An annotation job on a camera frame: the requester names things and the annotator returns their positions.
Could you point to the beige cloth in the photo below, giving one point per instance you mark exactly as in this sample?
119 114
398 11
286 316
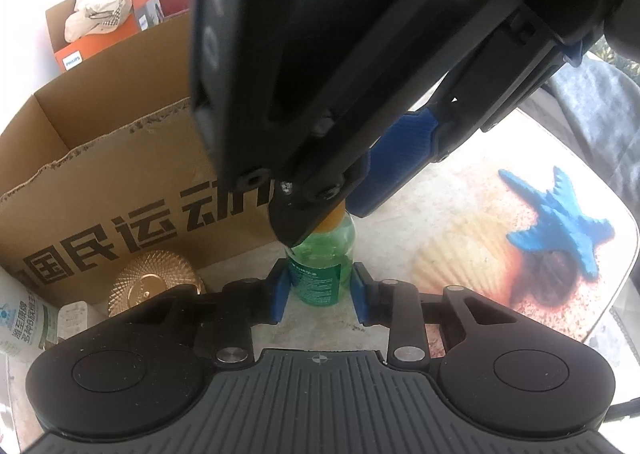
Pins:
100 4

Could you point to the green bottle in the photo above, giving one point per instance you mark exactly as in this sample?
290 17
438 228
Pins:
322 279

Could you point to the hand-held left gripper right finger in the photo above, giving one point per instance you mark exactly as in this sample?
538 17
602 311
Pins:
361 299

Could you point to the gold faceted jar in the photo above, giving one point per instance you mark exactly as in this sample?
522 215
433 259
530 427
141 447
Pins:
150 279

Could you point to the orange product box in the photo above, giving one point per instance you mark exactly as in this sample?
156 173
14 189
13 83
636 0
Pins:
100 48

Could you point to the small white packet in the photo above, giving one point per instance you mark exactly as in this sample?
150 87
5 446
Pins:
72 321

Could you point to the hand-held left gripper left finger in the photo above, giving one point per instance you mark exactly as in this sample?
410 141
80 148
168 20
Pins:
280 294

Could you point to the grey cloth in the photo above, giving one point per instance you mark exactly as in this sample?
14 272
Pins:
600 109

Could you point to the seashell print table cover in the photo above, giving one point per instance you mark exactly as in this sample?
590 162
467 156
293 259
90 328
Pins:
475 244

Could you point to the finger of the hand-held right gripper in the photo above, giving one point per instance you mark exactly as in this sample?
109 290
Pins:
410 132
300 216

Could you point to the white pill bottle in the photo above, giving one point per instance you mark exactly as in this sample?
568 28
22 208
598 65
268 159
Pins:
25 324

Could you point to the brown cardboard box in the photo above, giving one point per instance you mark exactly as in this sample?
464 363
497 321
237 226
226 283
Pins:
150 174

